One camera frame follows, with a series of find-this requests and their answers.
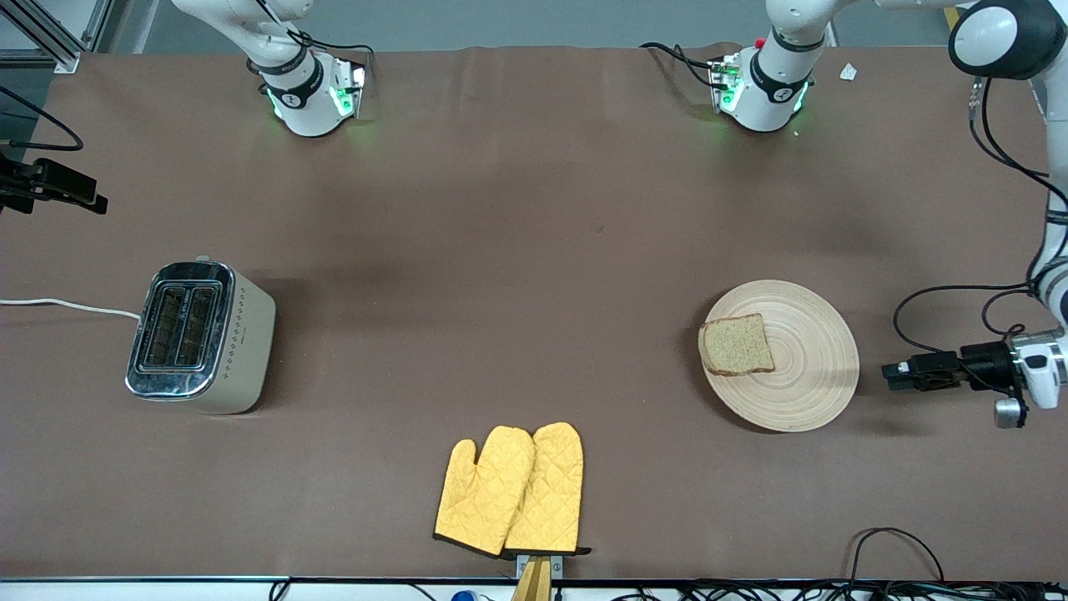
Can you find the round light wooden plate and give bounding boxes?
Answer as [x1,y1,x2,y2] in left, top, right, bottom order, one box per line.
[699,280,860,433]

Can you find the black arm base cable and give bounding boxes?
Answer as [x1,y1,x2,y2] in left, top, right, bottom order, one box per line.
[292,30,374,63]
[640,42,720,89]

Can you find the brown table mat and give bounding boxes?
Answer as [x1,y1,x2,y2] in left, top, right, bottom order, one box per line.
[0,43,1068,582]

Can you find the small metal bracket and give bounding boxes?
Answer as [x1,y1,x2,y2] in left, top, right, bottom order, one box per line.
[516,553,563,582]

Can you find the bundle of black cables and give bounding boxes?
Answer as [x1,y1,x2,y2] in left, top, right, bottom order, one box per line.
[617,578,1068,601]

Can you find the yellow quilted oven mitt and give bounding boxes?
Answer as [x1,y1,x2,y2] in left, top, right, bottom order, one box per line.
[433,426,537,558]
[503,422,592,558]

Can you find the white toaster power cable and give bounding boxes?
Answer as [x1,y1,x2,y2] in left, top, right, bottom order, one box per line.
[0,298,141,321]

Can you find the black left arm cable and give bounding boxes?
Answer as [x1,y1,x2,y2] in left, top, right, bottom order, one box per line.
[891,75,1068,395]

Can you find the slice of brown toast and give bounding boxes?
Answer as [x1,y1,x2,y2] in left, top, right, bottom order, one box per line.
[698,313,776,377]

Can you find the black looped cable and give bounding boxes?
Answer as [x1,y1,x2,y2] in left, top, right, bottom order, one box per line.
[849,527,945,585]

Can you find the cream and chrome toaster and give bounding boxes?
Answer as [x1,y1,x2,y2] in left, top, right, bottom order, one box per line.
[125,257,277,416]

